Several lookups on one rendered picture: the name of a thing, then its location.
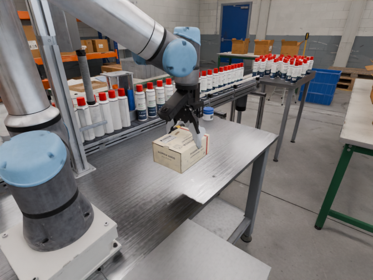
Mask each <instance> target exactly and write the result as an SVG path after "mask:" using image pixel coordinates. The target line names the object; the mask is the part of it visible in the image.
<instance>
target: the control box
mask: <svg viewBox="0 0 373 280"><path fill-rule="evenodd" d="M47 2H48V1H47ZM48 7H49V11H50V14H51V18H52V22H53V27H54V31H55V34H56V35H55V37H56V41H57V45H58V47H59V51H60V52H74V51H76V50H78V49H81V48H82V45H81V41H80V36H79V31H78V26H77V20H76V18H75V17H73V16H72V15H70V14H69V13H67V12H65V11H64V10H62V9H60V8H59V7H57V6H55V5H54V4H52V3H51V2H48Z"/></svg>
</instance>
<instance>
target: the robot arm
mask: <svg viewBox="0 0 373 280"><path fill-rule="evenodd" d="M47 1H48V2H51V3H52V4H54V5H55V6H57V7H59V8H60V9H62V10H64V11H65V12H67V13H69V14H70V15H72V16H73V17H75V18H77V19H79V20H80V21H82V22H84V23H85V24H87V25H89V26H90V27H92V28H94V29H95V30H97V31H98V32H100V33H102V34H104V35H105V36H107V37H109V38H110V39H112V40H114V41H115V42H117V43H119V44H120V45H122V46H123V47H125V48H127V49H129V50H130V51H131V52H132V57H133V60H134V62H135V63H136V64H137V65H145V66H147V65H153V66H155V67H157V68H159V69H161V70H162V71H164V72H166V73H167V74H168V75H170V76H174V81H175V88H176V89H177V90H176V91H175V92H174V93H173V95H172V96H171V97H170V98H169V99H168V100H167V101H166V102H165V103H164V105H163V106H162V107H161V108H160V109H159V111H157V114H158V116H159V117H160V119H163V120H165V121H166V124H167V126H166V130H167V134H170V133H171V132H172V130H173V128H174V127H175V126H176V125H177V124H178V123H179V121H183V122H184V123H187V122H188V121H189V122H190V124H189V126H188V129H189V131H190V133H191V134H192V136H193V140H194V142H195V144H196V147H197V148H198V149H201V138H202V137H203V135H205V128H204V127H200V126H199V121H198V115H199V118H201V117H203V110H204V102H203V101H200V83H199V60H200V46H201V44H200V30H199V29H198V28H196V27H175V28H174V33H173V34H172V33H170V32H169V31H168V30H166V29H165V28H164V27H162V26H161V25H160V24H159V23H157V22H156V21H155V20H153V19H152V18H150V17H149V16H148V15H147V14H145V13H144V12H143V11H141V10H140V9H139V8H138V7H136V6H135V5H134V4H132V3H131V2H129V1H128V0H47ZM0 97H1V99H2V101H3V103H4V105H5V108H6V110H7V112H8V115H7V117H6V118H5V120H4V124H5V126H6V128H7V131H8V133H9V135H10V137H11V138H10V141H5V142H4V143H3V144H2V145H1V146H0V177H1V178H2V179H3V180H4V182H5V183H6V185H7V187H8V189H9V191H10V193H11V194H12V196H13V198H14V200H15V202H16V203H17V205H18V207H19V209H20V210H21V212H22V214H23V237H24V239H25V240H26V242H27V244H28V245H29V246H30V247H31V249H33V250H35V251H40V252H51V251H56V250H59V249H62V248H64V247H66V246H68V245H70V244H72V243H74V242H75V241H77V240H78V239H80V237H82V236H83V235H84V234H85V233H86V231H87V230H88V229H89V228H90V226H91V225H92V222H93V219H94V211H93V207H92V205H91V203H90V201H89V200H88V199H87V198H86V197H85V196H84V195H83V194H82V193H81V192H80V191H79V189H78V187H77V183H76V181H75V177H74V174H73V171H72V168H71V165H70V152H69V130H68V128H67V126H66V125H65V123H64V122H63V120H62V117H61V114H60V111H59V109H58V108H56V107H53V106H51V105H50V103H49V100H48V97H47V94H46V92H45V89H44V86H43V83H42V80H41V77H40V75H39V72H38V69H37V66H36V63H35V61H34V58H33V55H32V52H31V49H30V47H29V44H28V41H27V38H26V35H25V32H24V30H23V27H22V24H21V21H20V19H19V15H18V13H17V10H16V7H15V5H14V1H13V0H0ZM200 107H202V114H200ZM198 108H199V110H198Z"/></svg>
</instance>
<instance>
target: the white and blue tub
mask: <svg viewBox="0 0 373 280"><path fill-rule="evenodd" d="M213 114H214V108H212V107H204V110H203V120H205V121H211V120H213Z"/></svg>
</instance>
